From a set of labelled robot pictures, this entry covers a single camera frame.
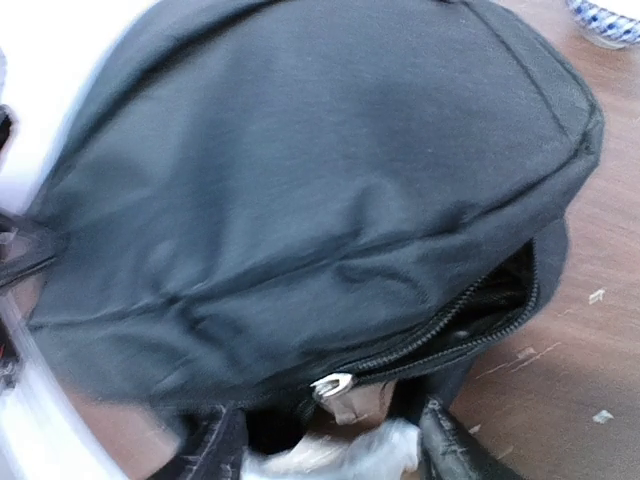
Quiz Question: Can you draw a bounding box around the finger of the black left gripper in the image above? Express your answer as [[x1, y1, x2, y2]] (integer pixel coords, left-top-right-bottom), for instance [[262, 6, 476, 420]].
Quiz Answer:
[[1, 212, 63, 288]]

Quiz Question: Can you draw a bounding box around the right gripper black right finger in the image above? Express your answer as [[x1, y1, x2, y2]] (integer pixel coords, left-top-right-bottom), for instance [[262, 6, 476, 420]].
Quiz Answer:
[[419, 398, 524, 480]]

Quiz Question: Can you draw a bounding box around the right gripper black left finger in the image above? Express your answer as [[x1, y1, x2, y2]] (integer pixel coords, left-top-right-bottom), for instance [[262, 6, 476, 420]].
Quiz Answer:
[[150, 405, 248, 480]]

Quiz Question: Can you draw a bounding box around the black student backpack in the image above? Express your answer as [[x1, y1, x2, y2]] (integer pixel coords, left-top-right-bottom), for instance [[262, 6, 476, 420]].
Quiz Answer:
[[24, 0, 606, 480]]

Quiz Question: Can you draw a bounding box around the red patterned bowl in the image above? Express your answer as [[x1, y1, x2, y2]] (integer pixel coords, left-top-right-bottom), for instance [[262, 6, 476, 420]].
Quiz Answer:
[[565, 0, 639, 50]]

